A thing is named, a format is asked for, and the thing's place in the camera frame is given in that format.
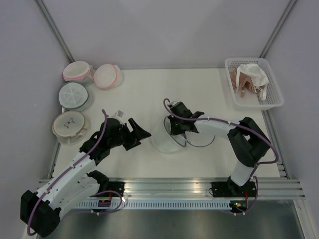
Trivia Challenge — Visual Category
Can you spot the blue-trimmed mesh laundry bag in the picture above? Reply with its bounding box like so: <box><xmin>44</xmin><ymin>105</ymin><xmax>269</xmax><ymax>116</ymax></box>
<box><xmin>151</xmin><ymin>117</ymin><xmax>216</xmax><ymax>153</ymax></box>

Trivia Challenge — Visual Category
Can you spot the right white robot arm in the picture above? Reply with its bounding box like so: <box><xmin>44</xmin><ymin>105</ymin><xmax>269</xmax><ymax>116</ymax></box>
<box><xmin>163</xmin><ymin>98</ymin><xmax>279</xmax><ymax>197</ymax></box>

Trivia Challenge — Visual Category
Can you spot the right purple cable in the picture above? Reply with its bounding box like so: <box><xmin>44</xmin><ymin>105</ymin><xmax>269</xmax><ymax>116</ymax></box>
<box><xmin>162</xmin><ymin>98</ymin><xmax>279</xmax><ymax>217</ymax></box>

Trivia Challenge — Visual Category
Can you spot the pink-trimmed laundry bag tilted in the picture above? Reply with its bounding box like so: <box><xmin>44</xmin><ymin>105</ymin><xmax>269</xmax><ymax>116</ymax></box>
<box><xmin>93</xmin><ymin>64</ymin><xmax>124</xmax><ymax>90</ymax></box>

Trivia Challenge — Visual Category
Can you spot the beige-trimmed round laundry bag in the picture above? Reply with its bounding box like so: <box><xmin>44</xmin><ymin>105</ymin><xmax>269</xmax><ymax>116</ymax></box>
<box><xmin>52</xmin><ymin>111</ymin><xmax>88</xmax><ymax>146</ymax></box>

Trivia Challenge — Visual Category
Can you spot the aluminium frame post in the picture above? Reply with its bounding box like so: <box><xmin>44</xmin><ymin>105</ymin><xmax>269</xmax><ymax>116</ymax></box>
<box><xmin>259</xmin><ymin>0</ymin><xmax>299</xmax><ymax>58</ymax></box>
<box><xmin>34</xmin><ymin>0</ymin><xmax>75</xmax><ymax>63</ymax></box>

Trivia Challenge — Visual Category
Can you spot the pink bra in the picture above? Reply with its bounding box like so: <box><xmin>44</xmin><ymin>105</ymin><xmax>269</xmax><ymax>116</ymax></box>
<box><xmin>230</xmin><ymin>69</ymin><xmax>256</xmax><ymax>98</ymax></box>

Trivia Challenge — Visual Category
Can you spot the right aluminium frame post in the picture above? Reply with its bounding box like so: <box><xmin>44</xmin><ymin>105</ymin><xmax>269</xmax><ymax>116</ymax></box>
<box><xmin>259</xmin><ymin>0</ymin><xmax>299</xmax><ymax>58</ymax></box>

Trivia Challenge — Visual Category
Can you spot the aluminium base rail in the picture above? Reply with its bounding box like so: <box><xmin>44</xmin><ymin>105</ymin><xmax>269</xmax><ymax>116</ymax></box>
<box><xmin>110</xmin><ymin>177</ymin><xmax>305</xmax><ymax>200</ymax></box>

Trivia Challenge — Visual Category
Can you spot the white slotted cable duct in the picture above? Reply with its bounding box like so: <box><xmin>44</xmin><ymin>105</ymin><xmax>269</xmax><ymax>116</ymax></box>
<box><xmin>75</xmin><ymin>199</ymin><xmax>231</xmax><ymax>210</ymax></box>

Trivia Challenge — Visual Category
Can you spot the white plastic basket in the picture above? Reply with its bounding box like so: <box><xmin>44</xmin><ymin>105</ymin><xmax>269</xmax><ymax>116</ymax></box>
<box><xmin>224</xmin><ymin>57</ymin><xmax>284</xmax><ymax>111</ymax></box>

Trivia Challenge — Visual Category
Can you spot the blue-trimmed round laundry bag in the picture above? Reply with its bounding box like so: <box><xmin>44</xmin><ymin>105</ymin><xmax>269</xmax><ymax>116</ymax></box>
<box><xmin>58</xmin><ymin>82</ymin><xmax>93</xmax><ymax>112</ymax></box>

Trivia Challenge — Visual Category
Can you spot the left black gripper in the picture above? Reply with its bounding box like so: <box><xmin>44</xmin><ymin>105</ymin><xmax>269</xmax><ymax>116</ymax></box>
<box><xmin>109</xmin><ymin>118</ymin><xmax>151</xmax><ymax>151</ymax></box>

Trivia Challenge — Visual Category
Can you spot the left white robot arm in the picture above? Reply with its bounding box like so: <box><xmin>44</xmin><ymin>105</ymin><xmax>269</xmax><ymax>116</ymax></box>
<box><xmin>20</xmin><ymin>118</ymin><xmax>151</xmax><ymax>237</ymax></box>

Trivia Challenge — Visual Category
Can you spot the purple cable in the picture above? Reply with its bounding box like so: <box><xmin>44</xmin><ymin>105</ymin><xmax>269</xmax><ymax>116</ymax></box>
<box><xmin>26</xmin><ymin>109</ymin><xmax>125</xmax><ymax>236</ymax></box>
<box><xmin>162</xmin><ymin>98</ymin><xmax>279</xmax><ymax>217</ymax></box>

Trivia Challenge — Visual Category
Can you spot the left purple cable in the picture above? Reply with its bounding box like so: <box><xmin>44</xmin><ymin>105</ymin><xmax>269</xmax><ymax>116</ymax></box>
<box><xmin>26</xmin><ymin>109</ymin><xmax>125</xmax><ymax>236</ymax></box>

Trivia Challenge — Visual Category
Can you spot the left aluminium frame post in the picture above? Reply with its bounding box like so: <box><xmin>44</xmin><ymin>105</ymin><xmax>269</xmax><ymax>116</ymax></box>
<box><xmin>34</xmin><ymin>0</ymin><xmax>75</xmax><ymax>63</ymax></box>

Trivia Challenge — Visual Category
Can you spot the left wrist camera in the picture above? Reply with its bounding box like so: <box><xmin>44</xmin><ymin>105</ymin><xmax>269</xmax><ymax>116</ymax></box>
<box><xmin>113</xmin><ymin>110</ymin><xmax>124</xmax><ymax>121</ymax></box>

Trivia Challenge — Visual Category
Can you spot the pink-trimmed laundry bag upright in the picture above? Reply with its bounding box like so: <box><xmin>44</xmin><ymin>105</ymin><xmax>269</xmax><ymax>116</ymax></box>
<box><xmin>62</xmin><ymin>61</ymin><xmax>94</xmax><ymax>84</ymax></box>

